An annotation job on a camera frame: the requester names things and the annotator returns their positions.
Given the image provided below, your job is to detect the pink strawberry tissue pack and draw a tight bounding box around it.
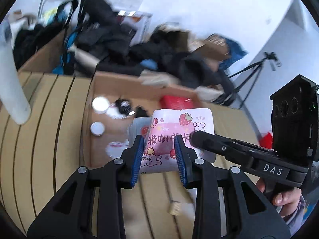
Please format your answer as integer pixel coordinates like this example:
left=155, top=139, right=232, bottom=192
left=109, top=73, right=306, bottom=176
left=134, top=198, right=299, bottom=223
left=127, top=108, right=215, bottom=174

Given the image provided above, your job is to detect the black hair tie bundle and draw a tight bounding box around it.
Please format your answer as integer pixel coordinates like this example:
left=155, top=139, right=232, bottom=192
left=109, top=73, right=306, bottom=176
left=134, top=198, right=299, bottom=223
left=114, top=99, right=133, bottom=116

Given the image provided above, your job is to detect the small tan eraser box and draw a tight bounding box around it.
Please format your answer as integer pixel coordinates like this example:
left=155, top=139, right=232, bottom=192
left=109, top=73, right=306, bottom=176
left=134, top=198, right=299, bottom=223
left=168, top=201, right=182, bottom=216

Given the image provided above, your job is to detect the red book box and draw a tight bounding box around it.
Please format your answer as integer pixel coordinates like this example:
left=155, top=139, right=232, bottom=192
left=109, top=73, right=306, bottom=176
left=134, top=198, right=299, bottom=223
left=159, top=95, right=200, bottom=110

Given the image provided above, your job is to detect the right hand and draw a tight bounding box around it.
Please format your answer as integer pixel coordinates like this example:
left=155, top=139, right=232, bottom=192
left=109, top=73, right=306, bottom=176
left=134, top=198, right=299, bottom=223
left=271, top=188, right=304, bottom=218

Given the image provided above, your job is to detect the red bucket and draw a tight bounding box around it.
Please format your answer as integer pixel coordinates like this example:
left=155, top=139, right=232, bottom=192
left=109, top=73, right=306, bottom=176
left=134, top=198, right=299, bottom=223
left=259, top=132, right=273, bottom=149

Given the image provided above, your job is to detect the shallow cardboard tray box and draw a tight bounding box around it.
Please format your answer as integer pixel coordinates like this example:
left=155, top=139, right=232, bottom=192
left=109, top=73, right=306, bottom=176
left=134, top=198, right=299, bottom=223
left=81, top=72, right=258, bottom=168

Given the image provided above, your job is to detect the blue cloth with woven basket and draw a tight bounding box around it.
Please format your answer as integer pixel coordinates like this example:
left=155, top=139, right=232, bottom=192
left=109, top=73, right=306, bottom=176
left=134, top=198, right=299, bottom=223
left=219, top=37, right=248, bottom=70

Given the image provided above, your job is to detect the open brown cardboard box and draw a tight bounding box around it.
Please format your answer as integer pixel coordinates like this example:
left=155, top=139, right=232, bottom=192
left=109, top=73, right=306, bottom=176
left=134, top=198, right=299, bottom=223
left=188, top=33, right=230, bottom=62

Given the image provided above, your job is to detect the pile of black clothes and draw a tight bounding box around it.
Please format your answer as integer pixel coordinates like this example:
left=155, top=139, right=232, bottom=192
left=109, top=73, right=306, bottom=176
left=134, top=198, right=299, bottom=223
left=76, top=0, right=235, bottom=95

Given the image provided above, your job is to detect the large cardboard box left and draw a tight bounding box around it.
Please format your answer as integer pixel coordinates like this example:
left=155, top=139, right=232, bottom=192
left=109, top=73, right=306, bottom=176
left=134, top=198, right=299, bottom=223
left=18, top=31, right=65, bottom=73

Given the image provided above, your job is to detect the white thermos bottle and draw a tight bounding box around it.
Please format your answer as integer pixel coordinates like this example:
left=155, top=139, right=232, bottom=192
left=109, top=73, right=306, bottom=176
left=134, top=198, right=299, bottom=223
left=0, top=21, right=31, bottom=125

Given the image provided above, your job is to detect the white printed appliance box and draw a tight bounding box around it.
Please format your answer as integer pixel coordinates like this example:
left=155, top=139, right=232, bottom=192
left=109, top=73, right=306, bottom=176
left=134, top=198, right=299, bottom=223
left=117, top=10, right=153, bottom=46

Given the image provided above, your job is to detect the black camera tripod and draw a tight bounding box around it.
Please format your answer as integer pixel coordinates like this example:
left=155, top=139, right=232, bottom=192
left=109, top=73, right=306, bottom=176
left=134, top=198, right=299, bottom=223
left=229, top=52, right=282, bottom=109

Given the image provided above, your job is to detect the black luggage trolley handle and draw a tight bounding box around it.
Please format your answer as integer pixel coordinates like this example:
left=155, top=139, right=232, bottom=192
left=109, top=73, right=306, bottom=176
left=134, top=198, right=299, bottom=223
left=76, top=0, right=85, bottom=30

